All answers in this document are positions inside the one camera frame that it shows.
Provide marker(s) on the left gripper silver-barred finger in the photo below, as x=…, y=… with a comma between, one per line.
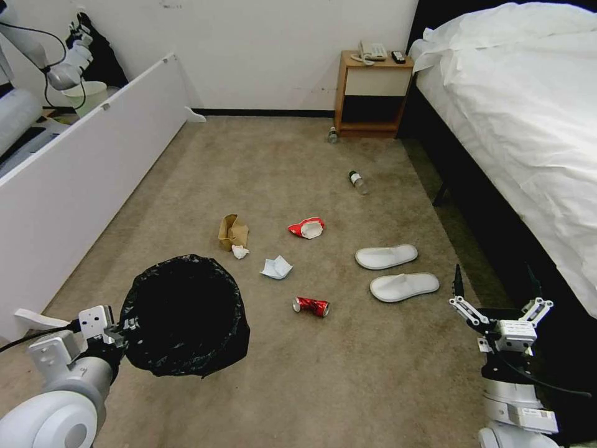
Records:
x=114, y=333

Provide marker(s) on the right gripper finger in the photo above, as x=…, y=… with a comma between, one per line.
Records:
x=468, y=312
x=538, y=308

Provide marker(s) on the trash bin with black bag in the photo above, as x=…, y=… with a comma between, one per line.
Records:
x=184, y=315

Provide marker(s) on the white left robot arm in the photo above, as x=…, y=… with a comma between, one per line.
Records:
x=51, y=410

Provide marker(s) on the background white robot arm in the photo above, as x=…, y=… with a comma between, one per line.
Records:
x=32, y=46

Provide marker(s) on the pale green bin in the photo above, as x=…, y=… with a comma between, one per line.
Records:
x=88, y=98

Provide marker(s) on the white slipper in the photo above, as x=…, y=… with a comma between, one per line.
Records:
x=403, y=285
x=386, y=256

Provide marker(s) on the white partition foot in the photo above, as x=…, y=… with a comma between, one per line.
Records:
x=39, y=318
x=196, y=115

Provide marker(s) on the crumpled white tissue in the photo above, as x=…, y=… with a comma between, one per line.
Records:
x=240, y=252

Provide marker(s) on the brown paper bag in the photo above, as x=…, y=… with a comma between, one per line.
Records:
x=232, y=231

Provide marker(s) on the crushed red can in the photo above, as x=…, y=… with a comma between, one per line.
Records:
x=311, y=305

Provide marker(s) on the white partition board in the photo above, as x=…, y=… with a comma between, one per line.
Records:
x=88, y=177

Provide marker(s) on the clear bottle with green label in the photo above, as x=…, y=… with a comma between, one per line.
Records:
x=358, y=181

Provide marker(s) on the white and blue paper wrapper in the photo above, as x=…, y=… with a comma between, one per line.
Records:
x=276, y=268

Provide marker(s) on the red snack packet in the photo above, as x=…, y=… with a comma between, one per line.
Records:
x=305, y=228

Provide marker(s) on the white bed duvet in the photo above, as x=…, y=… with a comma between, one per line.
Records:
x=517, y=121

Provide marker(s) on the clear bottle with dark cap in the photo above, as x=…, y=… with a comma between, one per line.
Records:
x=332, y=134

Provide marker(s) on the white rolled cushion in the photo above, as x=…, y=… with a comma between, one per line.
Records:
x=16, y=119

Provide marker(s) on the wooden nightstand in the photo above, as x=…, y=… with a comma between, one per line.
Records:
x=373, y=95

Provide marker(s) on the black remote control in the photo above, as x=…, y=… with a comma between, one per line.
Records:
x=398, y=57

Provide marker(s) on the black hanging cloth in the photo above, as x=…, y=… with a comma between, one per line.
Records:
x=105, y=56

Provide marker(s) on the white telephone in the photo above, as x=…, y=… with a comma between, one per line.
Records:
x=371, y=50

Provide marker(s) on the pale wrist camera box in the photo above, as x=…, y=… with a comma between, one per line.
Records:
x=517, y=333
x=95, y=320

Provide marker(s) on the black bed frame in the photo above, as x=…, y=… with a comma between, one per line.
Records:
x=471, y=186

